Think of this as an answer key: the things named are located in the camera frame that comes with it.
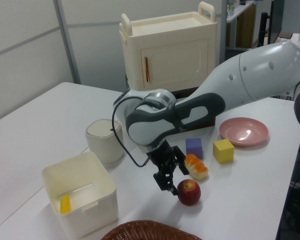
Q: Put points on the brown wicker basket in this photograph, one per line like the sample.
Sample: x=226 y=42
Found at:
x=150 y=231

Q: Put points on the cream plastic toy cabinet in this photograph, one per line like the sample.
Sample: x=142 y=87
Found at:
x=175 y=55

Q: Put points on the pink plastic plate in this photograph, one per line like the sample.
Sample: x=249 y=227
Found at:
x=242 y=131

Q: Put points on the yellow foam cube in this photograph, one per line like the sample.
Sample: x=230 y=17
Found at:
x=223 y=151

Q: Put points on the yellow banana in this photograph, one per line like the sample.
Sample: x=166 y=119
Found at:
x=65 y=205

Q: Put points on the bread with orange topping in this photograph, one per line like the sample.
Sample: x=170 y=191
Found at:
x=196 y=167

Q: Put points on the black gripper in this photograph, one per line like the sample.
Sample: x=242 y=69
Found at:
x=162 y=157

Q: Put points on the black computer monitor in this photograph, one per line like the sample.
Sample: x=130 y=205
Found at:
x=275 y=20

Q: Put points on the small cream lidded bin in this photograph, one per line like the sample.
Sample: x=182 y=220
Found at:
x=102 y=142

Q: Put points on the red apple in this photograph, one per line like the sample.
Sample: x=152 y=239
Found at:
x=189 y=192

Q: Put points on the white square plastic container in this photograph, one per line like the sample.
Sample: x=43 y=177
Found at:
x=97 y=217

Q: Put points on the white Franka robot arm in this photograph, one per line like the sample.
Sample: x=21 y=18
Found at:
x=252 y=75

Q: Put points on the purple foam cube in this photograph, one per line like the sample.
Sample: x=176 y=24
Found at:
x=194 y=147

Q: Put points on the wooden office desk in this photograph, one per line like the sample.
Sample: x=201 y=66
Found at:
x=242 y=27

